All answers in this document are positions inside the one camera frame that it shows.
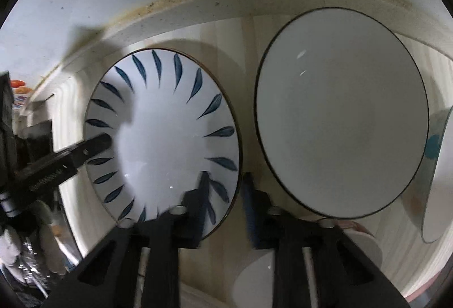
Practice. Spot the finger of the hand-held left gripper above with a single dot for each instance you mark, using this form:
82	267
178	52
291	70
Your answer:
81	152

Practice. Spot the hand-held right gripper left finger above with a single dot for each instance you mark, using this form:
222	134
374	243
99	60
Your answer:
203	196

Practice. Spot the blue leaf pattern plate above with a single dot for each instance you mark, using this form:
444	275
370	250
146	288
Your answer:
159	131

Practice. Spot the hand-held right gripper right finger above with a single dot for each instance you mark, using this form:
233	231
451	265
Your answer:
247	209

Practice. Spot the colourful wall stickers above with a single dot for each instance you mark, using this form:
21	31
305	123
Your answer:
18	84

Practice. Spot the white plate with dark rim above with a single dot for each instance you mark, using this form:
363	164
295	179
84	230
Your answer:
339	110

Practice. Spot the bowl with blue outer print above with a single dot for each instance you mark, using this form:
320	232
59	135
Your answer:
437	194

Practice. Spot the person's left hand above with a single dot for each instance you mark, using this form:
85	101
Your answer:
47	240

